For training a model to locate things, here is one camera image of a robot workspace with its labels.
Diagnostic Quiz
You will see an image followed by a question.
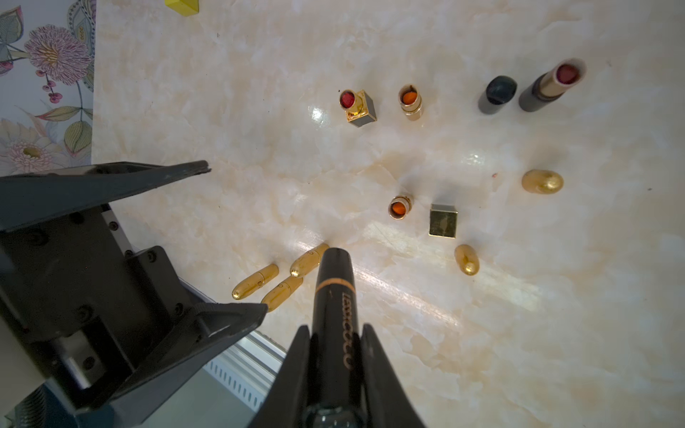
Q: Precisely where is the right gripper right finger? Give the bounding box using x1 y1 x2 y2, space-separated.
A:
360 324 425 428

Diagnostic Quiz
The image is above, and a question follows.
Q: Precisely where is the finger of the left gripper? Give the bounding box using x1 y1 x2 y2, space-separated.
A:
1 160 210 232
76 303 267 427

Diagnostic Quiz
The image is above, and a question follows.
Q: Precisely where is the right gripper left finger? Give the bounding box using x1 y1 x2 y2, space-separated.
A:
248 326 310 428

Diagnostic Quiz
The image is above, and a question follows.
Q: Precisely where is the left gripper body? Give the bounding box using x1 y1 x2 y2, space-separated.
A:
1 205 197 413

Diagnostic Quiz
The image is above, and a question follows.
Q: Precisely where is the black lipstick front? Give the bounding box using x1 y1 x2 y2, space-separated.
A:
303 248 364 427

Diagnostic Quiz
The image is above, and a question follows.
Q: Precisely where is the gold bullet lipstick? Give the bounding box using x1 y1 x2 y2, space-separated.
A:
398 84 423 121
262 276 304 312
232 264 279 301
290 243 329 277
388 195 412 220

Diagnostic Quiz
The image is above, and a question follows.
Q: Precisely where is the square gold lipstick cap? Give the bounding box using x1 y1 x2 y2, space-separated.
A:
428 204 458 239

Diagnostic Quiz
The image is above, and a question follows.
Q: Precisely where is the square gold lipstick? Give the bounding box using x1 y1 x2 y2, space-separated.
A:
339 89 377 128

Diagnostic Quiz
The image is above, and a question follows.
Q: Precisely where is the gold bullet lipstick cap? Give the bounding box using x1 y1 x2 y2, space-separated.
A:
522 169 565 194

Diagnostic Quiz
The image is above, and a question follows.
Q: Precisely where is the black lipstick tube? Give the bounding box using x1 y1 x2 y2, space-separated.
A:
518 58 587 112

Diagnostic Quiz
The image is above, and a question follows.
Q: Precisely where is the yellow cube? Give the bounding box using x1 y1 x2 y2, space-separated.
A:
164 0 200 17

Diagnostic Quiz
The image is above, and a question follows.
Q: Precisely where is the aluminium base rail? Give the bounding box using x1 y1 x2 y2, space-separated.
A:
204 331 285 412

